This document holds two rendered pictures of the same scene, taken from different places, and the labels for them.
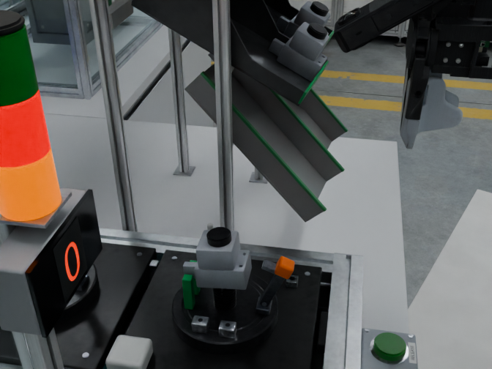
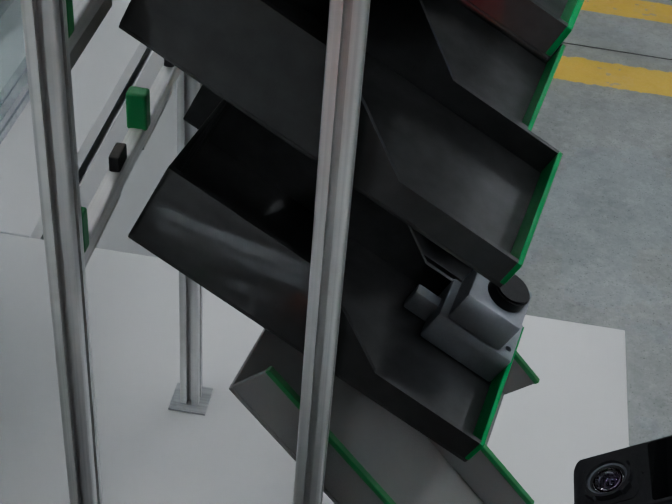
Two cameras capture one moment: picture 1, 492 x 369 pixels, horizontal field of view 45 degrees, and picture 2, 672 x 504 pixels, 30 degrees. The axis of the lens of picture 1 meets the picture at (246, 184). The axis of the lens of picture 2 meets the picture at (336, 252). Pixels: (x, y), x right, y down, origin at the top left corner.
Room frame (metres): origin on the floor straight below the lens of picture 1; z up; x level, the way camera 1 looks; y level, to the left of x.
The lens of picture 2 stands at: (0.18, 0.08, 1.84)
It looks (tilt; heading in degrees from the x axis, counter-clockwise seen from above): 39 degrees down; 355
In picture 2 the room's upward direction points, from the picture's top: 5 degrees clockwise
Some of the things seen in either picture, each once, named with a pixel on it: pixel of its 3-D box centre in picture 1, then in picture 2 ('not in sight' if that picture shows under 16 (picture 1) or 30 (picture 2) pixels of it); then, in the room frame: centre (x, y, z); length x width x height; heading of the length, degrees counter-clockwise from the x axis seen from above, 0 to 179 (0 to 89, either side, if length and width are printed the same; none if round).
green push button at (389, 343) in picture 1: (389, 348); not in sight; (0.52, -0.18, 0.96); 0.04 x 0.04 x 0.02
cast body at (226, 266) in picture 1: (214, 255); not in sight; (0.58, 0.04, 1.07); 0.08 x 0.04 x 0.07; 80
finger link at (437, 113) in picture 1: (433, 116); not in sight; (0.56, -0.20, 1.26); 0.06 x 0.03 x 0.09; 79
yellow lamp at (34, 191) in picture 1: (25, 179); not in sight; (0.41, 0.18, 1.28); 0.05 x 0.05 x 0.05
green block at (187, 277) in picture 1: (188, 291); not in sight; (0.57, 0.07, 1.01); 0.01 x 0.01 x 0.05; 79
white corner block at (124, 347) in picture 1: (129, 360); not in sight; (0.50, 0.14, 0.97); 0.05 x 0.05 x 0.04; 79
